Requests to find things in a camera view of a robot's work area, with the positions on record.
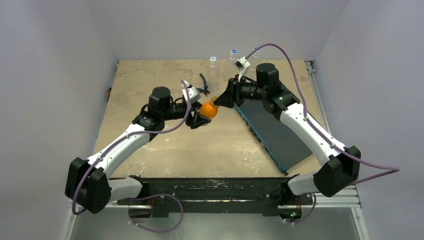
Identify clear plastic bottle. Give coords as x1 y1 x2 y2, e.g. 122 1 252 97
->
224 52 239 79

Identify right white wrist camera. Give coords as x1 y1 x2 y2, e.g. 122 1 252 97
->
233 56 251 82

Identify orange juice bottle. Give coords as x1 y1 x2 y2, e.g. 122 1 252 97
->
199 100 219 119

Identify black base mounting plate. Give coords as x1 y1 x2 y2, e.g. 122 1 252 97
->
117 177 313 220

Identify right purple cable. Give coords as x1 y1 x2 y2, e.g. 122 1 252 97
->
246 43 401 185

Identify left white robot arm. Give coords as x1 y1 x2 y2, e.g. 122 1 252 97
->
64 81 210 215

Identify orange bottle cap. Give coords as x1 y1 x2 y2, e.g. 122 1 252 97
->
209 96 218 107

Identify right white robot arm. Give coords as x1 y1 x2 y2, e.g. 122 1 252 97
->
214 63 361 204

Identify dark network switch box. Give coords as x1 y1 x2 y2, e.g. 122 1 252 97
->
234 98 312 176

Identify blue handled pliers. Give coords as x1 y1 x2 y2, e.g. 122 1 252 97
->
197 73 210 96

